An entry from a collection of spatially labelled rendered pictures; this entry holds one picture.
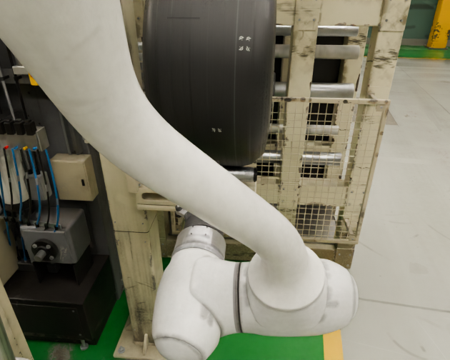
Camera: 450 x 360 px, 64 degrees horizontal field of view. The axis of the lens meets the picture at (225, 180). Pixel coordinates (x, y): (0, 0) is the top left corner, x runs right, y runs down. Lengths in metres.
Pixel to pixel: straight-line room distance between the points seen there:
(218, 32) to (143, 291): 1.04
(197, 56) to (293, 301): 0.54
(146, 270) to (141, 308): 0.22
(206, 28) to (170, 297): 0.55
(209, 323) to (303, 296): 0.13
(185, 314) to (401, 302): 1.66
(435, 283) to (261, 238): 1.91
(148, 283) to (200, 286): 0.95
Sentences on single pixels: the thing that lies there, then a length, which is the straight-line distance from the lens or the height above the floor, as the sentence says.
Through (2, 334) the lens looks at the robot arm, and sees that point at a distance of 0.46.
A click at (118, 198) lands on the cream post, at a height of 0.76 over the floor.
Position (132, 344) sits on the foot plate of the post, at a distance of 1.76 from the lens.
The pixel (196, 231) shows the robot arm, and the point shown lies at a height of 1.02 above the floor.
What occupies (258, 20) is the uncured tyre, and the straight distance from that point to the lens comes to 0.83.
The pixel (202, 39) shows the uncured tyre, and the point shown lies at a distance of 0.81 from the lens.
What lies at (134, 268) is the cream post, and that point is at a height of 0.45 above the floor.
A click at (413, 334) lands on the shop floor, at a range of 1.95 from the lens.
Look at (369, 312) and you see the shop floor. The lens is 1.96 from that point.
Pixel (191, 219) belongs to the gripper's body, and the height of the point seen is 1.02.
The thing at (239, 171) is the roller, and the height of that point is 0.92.
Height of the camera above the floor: 1.39
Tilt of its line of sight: 29 degrees down
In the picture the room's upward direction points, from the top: straight up
